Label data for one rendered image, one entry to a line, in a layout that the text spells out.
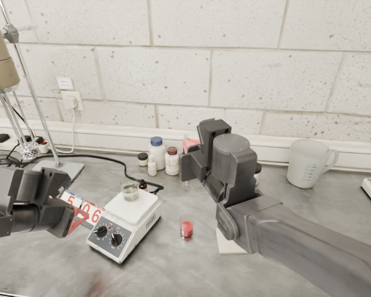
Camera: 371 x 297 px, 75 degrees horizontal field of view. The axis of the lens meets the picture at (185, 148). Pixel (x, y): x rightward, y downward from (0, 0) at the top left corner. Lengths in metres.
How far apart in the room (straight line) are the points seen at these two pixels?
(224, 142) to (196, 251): 0.43
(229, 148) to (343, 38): 0.71
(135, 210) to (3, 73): 0.53
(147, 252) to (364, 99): 0.92
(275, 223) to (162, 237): 0.50
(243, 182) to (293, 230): 0.11
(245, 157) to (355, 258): 0.17
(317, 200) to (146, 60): 0.80
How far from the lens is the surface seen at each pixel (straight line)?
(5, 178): 0.55
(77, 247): 0.81
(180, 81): 0.97
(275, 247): 0.33
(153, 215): 0.76
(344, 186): 1.10
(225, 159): 0.36
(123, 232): 0.72
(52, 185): 0.58
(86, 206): 0.87
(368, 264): 0.27
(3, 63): 0.85
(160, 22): 0.94
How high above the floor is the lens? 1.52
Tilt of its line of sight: 33 degrees down
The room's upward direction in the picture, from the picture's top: straight up
